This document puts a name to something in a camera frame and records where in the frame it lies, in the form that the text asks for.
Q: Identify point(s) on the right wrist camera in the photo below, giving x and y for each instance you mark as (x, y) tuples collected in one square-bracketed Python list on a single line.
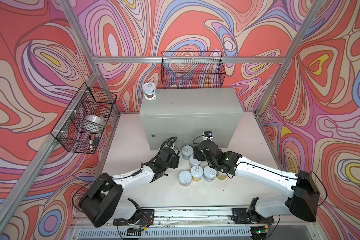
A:
[(208, 134)]

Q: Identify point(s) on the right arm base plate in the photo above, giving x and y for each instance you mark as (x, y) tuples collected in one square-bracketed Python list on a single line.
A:
[(242, 216)]

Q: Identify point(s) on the black wire basket wall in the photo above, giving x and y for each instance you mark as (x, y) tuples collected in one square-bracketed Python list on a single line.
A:
[(87, 101), (192, 69)]

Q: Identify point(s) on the can plain lid centre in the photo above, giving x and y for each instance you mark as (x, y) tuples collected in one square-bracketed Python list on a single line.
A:
[(193, 162)]

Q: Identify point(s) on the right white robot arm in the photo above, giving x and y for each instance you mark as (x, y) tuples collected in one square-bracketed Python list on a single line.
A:
[(299, 195)]

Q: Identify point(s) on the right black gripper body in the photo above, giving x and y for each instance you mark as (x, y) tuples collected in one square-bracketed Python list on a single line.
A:
[(200, 157)]

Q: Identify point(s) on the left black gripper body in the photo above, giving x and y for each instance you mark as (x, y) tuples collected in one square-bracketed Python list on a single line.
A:
[(173, 163)]

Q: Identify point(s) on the black marker pen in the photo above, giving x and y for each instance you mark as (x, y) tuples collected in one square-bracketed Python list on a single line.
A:
[(91, 144)]

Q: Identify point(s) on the aluminium rail front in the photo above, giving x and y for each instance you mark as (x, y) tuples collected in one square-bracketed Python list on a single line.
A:
[(214, 216)]

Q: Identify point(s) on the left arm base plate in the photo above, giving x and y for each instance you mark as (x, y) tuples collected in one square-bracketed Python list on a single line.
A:
[(141, 218)]

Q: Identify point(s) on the can blue green label front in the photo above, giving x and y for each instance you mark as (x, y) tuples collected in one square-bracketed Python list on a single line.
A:
[(209, 174)]

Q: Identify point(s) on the can blue label back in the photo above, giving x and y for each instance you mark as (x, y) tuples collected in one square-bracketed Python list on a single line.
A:
[(187, 151)]

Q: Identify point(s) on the can orange label plastic lid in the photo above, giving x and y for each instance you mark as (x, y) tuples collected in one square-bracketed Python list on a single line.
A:
[(221, 176)]

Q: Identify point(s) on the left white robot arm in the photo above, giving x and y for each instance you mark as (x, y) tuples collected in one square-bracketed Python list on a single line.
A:
[(101, 202)]

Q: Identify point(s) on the can pink label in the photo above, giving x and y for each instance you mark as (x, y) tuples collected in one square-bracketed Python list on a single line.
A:
[(185, 178)]

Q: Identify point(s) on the black wire basket back wall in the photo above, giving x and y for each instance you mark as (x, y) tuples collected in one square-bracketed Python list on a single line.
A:
[(192, 69)]

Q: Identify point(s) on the grey metal cabinet box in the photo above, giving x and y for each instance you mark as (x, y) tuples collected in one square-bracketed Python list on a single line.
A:
[(188, 113)]

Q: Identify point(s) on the can yellow label front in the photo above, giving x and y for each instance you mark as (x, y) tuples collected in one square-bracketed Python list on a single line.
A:
[(197, 173)]

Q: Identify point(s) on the black wire basket left wall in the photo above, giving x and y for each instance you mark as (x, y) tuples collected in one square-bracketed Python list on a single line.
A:
[(87, 101)]

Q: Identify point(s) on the can red label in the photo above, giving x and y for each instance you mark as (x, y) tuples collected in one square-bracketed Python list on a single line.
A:
[(150, 91)]

